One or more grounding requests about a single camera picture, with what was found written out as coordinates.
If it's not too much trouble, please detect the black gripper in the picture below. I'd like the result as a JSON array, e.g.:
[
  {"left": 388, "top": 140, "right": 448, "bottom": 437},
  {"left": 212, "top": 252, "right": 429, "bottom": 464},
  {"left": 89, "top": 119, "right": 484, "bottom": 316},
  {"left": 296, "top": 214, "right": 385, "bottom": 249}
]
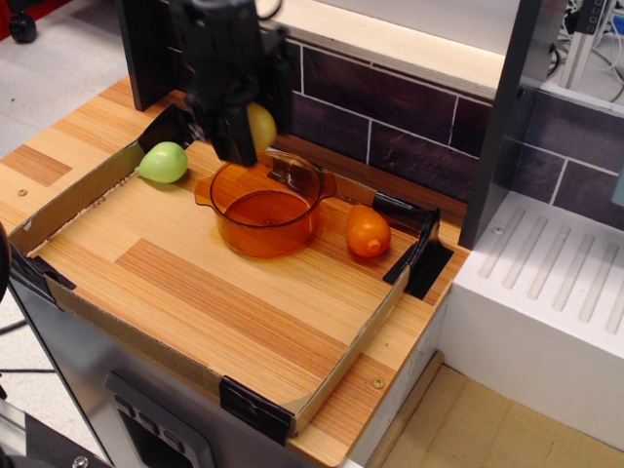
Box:
[{"left": 170, "top": 1, "right": 293, "bottom": 167}]

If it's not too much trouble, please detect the yellow plastic potato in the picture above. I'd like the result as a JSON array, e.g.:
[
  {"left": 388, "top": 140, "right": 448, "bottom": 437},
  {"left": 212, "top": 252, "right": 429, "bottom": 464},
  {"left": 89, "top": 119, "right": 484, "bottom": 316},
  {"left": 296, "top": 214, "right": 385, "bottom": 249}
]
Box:
[{"left": 247, "top": 102, "right": 277, "bottom": 152}]

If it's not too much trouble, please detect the orange transparent plastic pot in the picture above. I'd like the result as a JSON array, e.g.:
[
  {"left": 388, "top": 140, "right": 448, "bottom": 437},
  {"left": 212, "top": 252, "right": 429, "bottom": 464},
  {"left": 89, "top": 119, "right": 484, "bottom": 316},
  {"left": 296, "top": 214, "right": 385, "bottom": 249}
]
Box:
[{"left": 195, "top": 151, "right": 336, "bottom": 258}]

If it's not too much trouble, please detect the green plastic pear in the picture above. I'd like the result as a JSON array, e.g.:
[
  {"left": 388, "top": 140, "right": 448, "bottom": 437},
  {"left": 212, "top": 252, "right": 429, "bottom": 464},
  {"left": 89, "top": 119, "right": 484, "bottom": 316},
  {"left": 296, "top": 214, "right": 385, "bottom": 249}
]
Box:
[{"left": 136, "top": 141, "right": 188, "bottom": 183}]

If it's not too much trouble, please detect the light wooden upper shelf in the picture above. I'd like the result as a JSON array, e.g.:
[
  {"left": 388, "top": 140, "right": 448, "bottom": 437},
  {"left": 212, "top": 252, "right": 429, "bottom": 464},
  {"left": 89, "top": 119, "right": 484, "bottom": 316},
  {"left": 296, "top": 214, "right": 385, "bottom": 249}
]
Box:
[{"left": 256, "top": 1, "right": 520, "bottom": 99}]

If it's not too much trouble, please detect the orange plastic carrot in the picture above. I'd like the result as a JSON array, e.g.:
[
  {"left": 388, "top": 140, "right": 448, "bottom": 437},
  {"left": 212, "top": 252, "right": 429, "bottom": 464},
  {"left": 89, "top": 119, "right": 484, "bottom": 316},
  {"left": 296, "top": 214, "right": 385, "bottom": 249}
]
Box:
[{"left": 346, "top": 205, "right": 392, "bottom": 257}]

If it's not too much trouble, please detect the toy oven front panel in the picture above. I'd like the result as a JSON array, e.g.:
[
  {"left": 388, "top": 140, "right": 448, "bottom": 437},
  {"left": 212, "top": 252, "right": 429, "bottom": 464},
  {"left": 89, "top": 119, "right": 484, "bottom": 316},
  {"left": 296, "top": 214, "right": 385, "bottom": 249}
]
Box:
[{"left": 104, "top": 372, "right": 215, "bottom": 467}]

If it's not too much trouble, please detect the white sink drainboard unit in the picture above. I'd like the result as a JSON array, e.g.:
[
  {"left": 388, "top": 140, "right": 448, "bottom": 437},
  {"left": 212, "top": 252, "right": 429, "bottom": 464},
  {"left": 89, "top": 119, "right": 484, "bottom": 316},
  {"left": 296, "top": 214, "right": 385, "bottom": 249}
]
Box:
[{"left": 439, "top": 192, "right": 623, "bottom": 449}]

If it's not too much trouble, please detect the dark grey vertical post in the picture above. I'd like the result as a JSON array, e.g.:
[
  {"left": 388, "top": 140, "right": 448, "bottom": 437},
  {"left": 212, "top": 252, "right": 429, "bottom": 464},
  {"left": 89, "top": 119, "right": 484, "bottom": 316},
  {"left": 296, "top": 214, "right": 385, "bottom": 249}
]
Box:
[{"left": 459, "top": 0, "right": 566, "bottom": 250}]

